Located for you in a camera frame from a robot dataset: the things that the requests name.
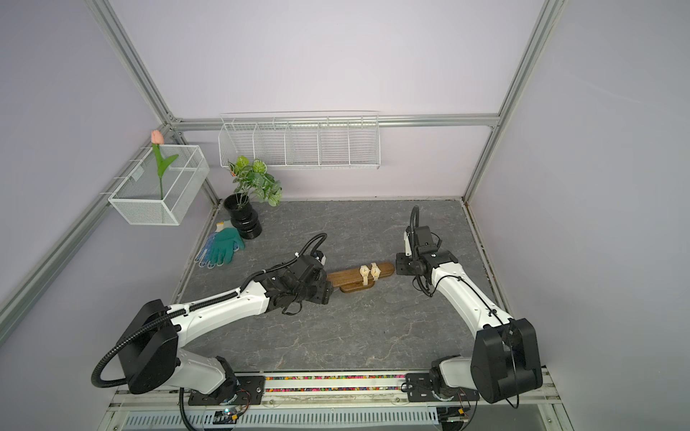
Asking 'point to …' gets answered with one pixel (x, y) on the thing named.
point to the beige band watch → (375, 271)
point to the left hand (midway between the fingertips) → (323, 289)
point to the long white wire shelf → (305, 139)
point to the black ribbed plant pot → (243, 216)
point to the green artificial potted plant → (253, 177)
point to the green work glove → (223, 243)
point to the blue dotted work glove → (202, 257)
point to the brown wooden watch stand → (351, 281)
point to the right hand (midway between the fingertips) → (404, 260)
